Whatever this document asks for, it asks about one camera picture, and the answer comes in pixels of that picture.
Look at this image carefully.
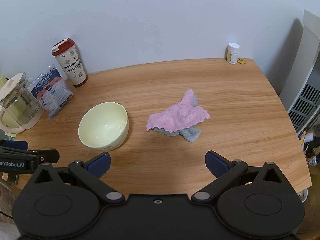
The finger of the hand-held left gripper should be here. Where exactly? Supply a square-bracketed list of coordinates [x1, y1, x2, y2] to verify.
[0, 147, 60, 163]
[0, 140, 29, 151]

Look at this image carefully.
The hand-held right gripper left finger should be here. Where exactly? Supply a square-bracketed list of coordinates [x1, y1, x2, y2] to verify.
[33, 152, 125, 204]

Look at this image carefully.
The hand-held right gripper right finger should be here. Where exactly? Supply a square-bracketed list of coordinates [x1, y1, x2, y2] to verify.
[191, 150, 286, 202]

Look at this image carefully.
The pale yellow bowl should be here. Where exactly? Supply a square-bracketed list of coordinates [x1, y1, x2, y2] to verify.
[78, 102, 129, 152]

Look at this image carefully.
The pink and grey cloth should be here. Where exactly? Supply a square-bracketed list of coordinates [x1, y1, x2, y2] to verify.
[146, 89, 211, 143]

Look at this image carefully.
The glass pitcher with cream lid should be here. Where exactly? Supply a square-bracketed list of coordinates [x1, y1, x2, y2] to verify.
[0, 72, 45, 134]

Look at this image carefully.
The blue printed packet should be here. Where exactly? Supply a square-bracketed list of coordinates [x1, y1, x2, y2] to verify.
[28, 64, 75, 120]

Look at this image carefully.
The white tumbler with red lid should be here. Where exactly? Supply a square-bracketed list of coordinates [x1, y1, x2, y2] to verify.
[51, 38, 88, 88]

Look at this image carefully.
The pile of dark clutter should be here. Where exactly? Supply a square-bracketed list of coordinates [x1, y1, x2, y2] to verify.
[297, 124, 320, 166]

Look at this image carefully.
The white pill bottle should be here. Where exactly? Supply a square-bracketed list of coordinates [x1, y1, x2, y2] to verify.
[227, 43, 240, 64]

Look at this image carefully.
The white appliance with vents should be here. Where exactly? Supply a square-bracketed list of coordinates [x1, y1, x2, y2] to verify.
[278, 9, 320, 133]

